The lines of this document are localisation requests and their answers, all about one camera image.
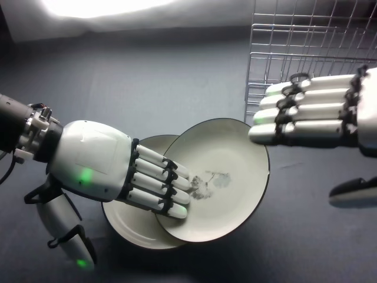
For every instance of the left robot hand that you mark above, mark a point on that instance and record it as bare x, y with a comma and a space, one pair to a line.
88, 153

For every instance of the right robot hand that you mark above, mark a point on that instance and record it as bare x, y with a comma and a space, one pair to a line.
318, 103

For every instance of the white plate black rim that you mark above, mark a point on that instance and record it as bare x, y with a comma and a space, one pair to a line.
132, 224

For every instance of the white plate with grey smudge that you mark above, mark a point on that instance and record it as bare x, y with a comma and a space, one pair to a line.
229, 206

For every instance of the grey table cloth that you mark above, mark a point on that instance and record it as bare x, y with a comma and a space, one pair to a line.
88, 88

